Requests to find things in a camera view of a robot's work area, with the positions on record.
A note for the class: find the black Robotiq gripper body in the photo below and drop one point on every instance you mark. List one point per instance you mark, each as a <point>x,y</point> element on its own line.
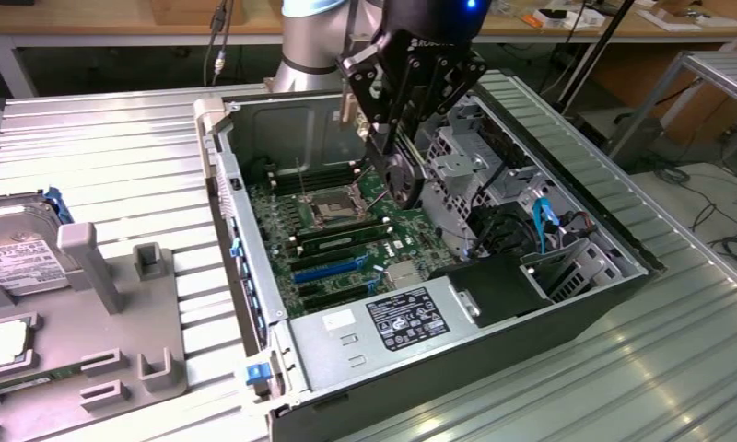
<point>430,23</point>

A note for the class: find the small graphics card with fan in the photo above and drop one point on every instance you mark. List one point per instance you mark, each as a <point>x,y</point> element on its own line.
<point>403,184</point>

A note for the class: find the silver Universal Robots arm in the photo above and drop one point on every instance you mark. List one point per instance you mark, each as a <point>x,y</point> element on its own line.
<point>307,46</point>

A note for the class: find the wooden desk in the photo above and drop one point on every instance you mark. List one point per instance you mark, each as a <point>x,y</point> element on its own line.
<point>510,27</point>

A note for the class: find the orange and white box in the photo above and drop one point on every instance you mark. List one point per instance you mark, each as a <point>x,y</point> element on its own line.
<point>537,19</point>

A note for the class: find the silver drive cage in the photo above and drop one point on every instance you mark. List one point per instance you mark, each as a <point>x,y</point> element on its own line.
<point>467,161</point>

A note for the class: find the black and white box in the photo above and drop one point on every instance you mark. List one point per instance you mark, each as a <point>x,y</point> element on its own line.
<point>559,16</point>

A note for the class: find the black RAM slot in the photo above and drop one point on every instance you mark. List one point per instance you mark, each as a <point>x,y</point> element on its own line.
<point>314,171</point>
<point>317,179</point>

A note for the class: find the black tripod pole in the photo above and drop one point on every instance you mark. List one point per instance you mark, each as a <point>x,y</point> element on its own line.
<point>595,55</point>

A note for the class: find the metal socket cover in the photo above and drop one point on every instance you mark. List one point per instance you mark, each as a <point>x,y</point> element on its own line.
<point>369,189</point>

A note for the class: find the thin metal locking lever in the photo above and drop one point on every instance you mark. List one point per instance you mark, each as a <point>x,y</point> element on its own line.
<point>303,179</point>

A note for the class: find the CPU socket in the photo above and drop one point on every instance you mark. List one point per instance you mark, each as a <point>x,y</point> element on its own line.
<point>333,209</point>

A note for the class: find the green motherboard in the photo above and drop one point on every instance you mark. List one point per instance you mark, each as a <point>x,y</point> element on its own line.
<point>406,235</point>

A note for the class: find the dark RAM stick with label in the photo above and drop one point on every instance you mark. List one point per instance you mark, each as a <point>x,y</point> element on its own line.
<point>345,239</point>

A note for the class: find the brown cardboard box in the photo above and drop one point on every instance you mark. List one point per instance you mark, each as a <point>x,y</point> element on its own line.
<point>178,11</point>

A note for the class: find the white paper stack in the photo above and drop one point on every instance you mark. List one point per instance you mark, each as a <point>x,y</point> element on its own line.
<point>670,20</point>

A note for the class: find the black expansion slot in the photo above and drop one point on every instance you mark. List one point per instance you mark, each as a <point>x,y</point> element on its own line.
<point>338,291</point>
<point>326,263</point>
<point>345,301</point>

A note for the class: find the silver chipset heatsink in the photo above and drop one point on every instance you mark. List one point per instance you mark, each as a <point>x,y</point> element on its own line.
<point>403,272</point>

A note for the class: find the black plastic shroud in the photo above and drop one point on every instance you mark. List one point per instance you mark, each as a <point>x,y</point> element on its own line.
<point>498,285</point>

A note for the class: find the silver perforated disk bay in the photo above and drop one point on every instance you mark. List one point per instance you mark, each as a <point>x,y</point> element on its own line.
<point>578,276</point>

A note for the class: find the silver power supply unit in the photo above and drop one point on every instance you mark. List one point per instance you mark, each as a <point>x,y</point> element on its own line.
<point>345,350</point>

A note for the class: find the blue case latch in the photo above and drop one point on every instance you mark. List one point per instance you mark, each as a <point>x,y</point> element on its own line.
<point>257,373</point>

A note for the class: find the silver hard disk drive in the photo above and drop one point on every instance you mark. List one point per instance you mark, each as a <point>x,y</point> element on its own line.
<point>19,258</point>

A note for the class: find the open black PC case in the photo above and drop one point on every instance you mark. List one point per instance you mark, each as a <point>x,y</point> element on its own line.
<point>406,405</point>

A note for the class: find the grey parts rack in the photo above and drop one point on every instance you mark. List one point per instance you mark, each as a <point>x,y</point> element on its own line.
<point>67,331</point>

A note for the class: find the silver CPU chip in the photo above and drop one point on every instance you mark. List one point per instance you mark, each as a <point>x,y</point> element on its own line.
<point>0,345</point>

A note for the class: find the green RAM stick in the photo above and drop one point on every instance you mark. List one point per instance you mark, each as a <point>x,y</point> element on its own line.
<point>31,380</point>

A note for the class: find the black box under frame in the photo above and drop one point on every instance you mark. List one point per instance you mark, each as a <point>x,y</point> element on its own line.
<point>633,138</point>

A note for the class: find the aluminium frame rack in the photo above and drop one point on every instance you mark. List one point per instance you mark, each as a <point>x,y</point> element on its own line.
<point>719,73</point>

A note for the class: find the blue disk caddy bracket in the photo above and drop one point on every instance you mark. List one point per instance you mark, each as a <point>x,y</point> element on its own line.
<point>58,207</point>

